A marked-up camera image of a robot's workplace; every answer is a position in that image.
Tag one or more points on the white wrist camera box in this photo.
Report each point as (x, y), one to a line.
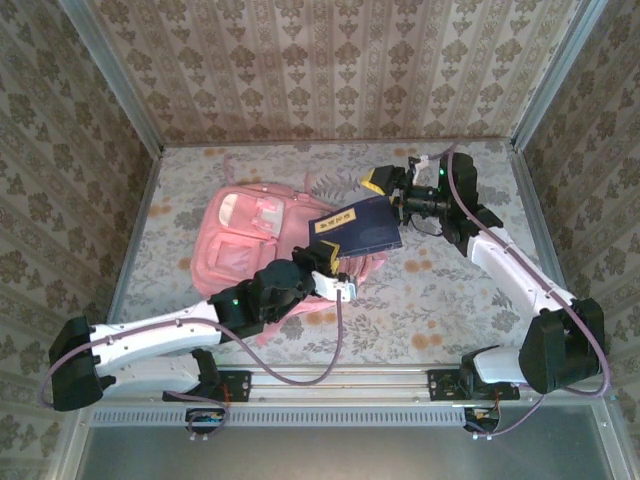
(420, 164)
(335, 286)

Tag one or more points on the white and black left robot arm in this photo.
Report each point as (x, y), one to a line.
(150, 335)

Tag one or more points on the grey metal panel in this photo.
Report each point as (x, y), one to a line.
(340, 455)

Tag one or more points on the floral tablecloth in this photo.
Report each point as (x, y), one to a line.
(425, 300)

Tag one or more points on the dark blue paperback book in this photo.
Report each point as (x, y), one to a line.
(365, 230)

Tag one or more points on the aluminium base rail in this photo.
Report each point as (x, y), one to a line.
(340, 382)

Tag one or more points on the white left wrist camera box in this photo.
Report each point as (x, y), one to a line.
(335, 286)

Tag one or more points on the aluminium frame post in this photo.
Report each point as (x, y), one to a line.
(554, 75)
(114, 75)

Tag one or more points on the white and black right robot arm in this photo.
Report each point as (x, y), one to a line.
(515, 270)

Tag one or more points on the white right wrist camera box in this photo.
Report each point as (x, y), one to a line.
(420, 164)

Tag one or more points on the pink backpack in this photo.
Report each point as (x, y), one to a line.
(235, 250)

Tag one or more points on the black controller board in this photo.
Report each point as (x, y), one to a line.
(480, 422)
(205, 422)

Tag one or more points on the aluminium side rail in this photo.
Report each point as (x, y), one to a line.
(547, 250)
(140, 215)

